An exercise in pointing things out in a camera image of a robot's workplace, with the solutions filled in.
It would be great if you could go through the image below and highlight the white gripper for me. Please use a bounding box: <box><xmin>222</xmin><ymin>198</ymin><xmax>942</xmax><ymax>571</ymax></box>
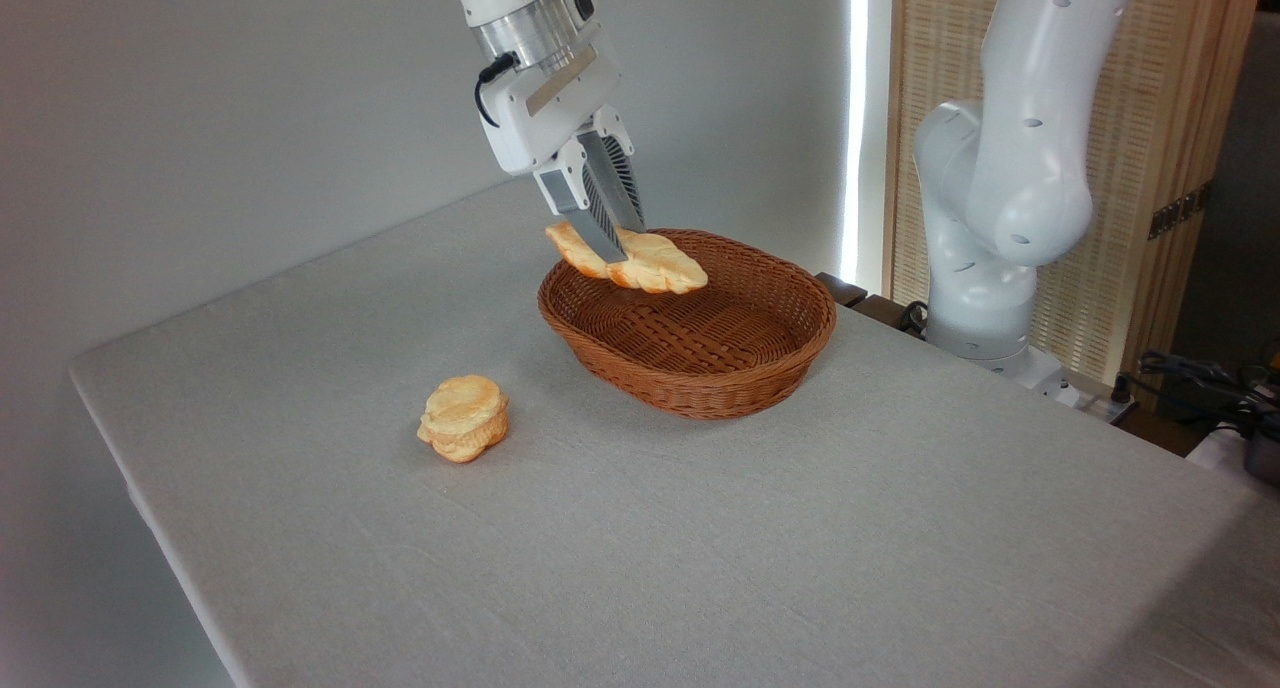
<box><xmin>476</xmin><ymin>18</ymin><xmax>647</xmax><ymax>265</ymax></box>

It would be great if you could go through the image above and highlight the long leaf-shaped bread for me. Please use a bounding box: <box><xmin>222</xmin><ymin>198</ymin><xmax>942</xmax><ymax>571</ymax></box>
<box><xmin>545</xmin><ymin>220</ymin><xmax>709</xmax><ymax>296</ymax></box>

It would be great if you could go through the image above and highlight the round bread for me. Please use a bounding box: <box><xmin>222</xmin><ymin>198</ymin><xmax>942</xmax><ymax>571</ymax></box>
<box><xmin>417</xmin><ymin>374</ymin><xmax>510</xmax><ymax>464</ymax></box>

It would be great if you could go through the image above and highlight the brown wicker basket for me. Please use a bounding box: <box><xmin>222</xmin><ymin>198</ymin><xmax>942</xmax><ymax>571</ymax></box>
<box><xmin>537</xmin><ymin>229</ymin><xmax>838</xmax><ymax>421</ymax></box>

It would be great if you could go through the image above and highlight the dark brown wooden block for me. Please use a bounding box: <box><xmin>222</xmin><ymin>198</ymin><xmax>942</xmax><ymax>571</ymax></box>
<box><xmin>815</xmin><ymin>272</ymin><xmax>869</xmax><ymax>310</ymax></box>

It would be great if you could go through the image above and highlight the grey tablecloth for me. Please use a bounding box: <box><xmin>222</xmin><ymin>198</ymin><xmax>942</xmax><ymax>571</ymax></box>
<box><xmin>68</xmin><ymin>176</ymin><xmax>1280</xmax><ymax>688</ymax></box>

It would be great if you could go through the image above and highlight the dark metal screen hinge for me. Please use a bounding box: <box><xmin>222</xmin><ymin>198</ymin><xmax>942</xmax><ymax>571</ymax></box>
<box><xmin>1148</xmin><ymin>183</ymin><xmax>1213</xmax><ymax>241</ymax></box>

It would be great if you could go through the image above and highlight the bamboo folding screen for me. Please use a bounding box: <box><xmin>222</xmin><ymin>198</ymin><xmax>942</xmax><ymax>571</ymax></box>
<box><xmin>885</xmin><ymin>0</ymin><xmax>1266</xmax><ymax>409</ymax></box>

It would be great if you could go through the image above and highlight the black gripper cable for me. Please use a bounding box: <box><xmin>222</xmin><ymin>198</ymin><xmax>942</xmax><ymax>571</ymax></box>
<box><xmin>474</xmin><ymin>52</ymin><xmax>519</xmax><ymax>129</ymax></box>

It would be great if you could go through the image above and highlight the black cable bundle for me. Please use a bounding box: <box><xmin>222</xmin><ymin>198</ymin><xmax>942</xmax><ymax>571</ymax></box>
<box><xmin>1138</xmin><ymin>351</ymin><xmax>1280</xmax><ymax>439</ymax></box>

